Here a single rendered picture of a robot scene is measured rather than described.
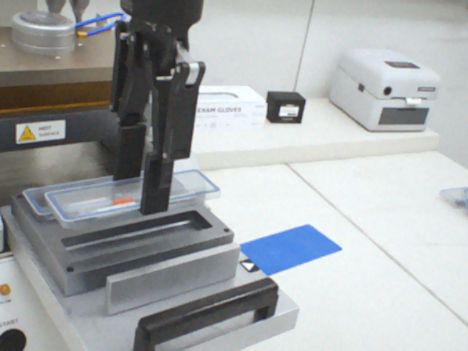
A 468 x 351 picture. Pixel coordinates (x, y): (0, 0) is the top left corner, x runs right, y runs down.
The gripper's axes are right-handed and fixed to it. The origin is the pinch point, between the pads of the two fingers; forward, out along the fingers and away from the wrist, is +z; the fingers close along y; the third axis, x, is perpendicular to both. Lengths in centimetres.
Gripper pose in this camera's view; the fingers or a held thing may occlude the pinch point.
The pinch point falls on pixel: (143, 171)
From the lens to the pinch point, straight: 63.8
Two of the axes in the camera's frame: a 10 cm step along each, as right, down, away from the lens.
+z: -1.7, 8.7, 4.6
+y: 5.7, 4.7, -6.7
